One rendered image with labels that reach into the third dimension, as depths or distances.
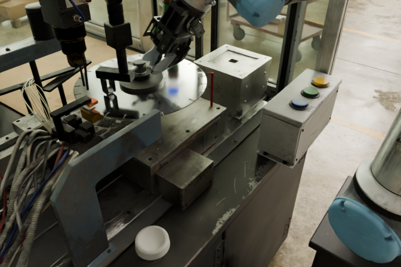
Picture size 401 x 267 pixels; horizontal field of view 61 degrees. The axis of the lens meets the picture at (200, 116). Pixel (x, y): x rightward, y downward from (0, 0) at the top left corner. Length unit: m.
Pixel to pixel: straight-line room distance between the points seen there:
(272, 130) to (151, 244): 0.41
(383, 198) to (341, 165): 1.62
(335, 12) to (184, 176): 0.60
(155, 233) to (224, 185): 0.22
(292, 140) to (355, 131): 1.63
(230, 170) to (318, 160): 1.31
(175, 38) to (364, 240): 0.50
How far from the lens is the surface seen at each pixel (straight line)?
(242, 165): 0.92
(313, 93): 0.95
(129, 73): 0.79
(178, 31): 0.76
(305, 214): 1.85
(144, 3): 1.46
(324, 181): 2.05
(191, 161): 0.82
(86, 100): 0.78
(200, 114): 0.92
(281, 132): 0.89
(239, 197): 0.84
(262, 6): 0.62
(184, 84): 0.86
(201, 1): 0.71
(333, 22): 1.05
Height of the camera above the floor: 1.37
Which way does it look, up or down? 35 degrees down
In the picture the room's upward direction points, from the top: straight up
